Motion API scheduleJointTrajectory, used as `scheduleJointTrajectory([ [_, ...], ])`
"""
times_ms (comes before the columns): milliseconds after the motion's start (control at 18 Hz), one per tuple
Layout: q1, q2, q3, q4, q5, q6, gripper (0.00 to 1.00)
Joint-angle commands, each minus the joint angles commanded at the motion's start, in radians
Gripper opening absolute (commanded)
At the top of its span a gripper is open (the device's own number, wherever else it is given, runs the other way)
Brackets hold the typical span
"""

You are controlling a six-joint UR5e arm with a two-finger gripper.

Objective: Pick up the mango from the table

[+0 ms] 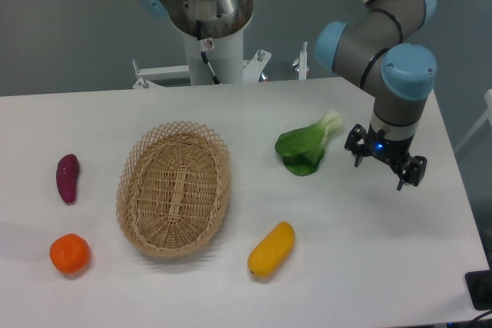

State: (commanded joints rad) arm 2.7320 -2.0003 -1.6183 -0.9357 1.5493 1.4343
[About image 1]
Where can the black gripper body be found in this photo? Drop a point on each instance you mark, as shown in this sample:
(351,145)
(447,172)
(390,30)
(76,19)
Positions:
(389,144)

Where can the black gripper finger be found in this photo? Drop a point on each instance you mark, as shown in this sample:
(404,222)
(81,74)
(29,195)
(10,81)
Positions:
(411,172)
(356,144)

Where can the yellow mango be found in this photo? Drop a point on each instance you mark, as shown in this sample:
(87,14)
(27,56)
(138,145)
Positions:
(265,259)

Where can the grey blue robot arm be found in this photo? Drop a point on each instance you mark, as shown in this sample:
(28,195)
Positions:
(372,55)

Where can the green bok choy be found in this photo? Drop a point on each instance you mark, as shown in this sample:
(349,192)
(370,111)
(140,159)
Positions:
(303,149)

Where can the black box at table edge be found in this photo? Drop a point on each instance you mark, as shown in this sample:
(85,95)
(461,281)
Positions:
(479,288)

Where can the woven wicker basket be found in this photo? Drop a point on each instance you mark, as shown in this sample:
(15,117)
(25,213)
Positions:
(174,189)

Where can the purple sweet potato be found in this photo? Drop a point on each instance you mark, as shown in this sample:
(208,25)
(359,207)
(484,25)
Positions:
(67,174)

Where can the orange tangerine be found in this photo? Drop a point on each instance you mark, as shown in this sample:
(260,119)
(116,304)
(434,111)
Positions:
(70,254)

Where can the white frame at right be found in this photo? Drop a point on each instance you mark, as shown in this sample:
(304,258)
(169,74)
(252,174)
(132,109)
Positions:
(477,131)

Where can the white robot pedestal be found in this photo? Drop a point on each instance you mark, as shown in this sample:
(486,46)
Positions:
(213,35)

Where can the white metal base frame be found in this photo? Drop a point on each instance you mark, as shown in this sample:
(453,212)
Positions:
(253,70)

